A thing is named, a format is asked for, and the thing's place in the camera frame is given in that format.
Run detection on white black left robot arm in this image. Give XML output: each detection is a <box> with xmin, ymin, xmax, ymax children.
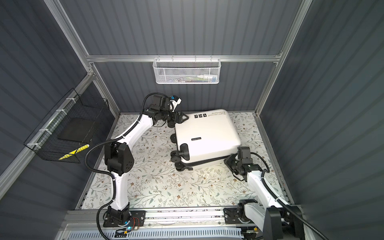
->
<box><xmin>105</xmin><ymin>93</ymin><xmax>188</xmax><ymax>226</ymax></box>

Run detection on black corrugated cable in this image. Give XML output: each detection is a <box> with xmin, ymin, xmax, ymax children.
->
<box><xmin>250</xmin><ymin>152</ymin><xmax>331</xmax><ymax>240</ymax></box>
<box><xmin>84</xmin><ymin>92</ymin><xmax>170</xmax><ymax>240</ymax></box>

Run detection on white wire mesh basket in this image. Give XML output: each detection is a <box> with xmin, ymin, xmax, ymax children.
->
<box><xmin>153</xmin><ymin>59</ymin><xmax>222</xmax><ymax>85</ymax></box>

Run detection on black pad in basket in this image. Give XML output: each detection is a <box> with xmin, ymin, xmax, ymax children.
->
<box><xmin>58</xmin><ymin>118</ymin><xmax>100</xmax><ymax>143</ymax></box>

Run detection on black wire mesh basket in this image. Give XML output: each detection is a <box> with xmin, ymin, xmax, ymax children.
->
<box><xmin>24</xmin><ymin>91</ymin><xmax>114</xmax><ymax>164</ymax></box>

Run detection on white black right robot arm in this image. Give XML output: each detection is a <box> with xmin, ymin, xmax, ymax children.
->
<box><xmin>224</xmin><ymin>147</ymin><xmax>306</xmax><ymax>240</ymax></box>

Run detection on yellow black striped item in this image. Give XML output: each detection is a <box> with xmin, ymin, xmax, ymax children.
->
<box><xmin>59</xmin><ymin>144</ymin><xmax>90</xmax><ymax>160</ymax></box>

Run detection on white hard-shell suitcase black lining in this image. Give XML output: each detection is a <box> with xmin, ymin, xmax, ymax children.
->
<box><xmin>170</xmin><ymin>109</ymin><xmax>241</xmax><ymax>172</ymax></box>

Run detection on floral table mat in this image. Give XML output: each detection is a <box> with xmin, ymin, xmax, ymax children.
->
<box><xmin>80</xmin><ymin>112</ymin><xmax>284</xmax><ymax>210</ymax></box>

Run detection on black left corrugated cable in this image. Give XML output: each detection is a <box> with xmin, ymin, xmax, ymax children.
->
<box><xmin>84</xmin><ymin>92</ymin><xmax>170</xmax><ymax>240</ymax></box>

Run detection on black right corrugated cable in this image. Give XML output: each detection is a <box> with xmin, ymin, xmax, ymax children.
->
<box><xmin>250</xmin><ymin>152</ymin><xmax>331</xmax><ymax>240</ymax></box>

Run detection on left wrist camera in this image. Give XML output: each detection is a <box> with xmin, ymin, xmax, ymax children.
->
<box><xmin>169</xmin><ymin>96</ymin><xmax>182</xmax><ymax>112</ymax></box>

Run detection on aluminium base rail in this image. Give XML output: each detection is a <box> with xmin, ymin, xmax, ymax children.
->
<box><xmin>56</xmin><ymin>205</ymin><xmax>313</xmax><ymax>240</ymax></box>

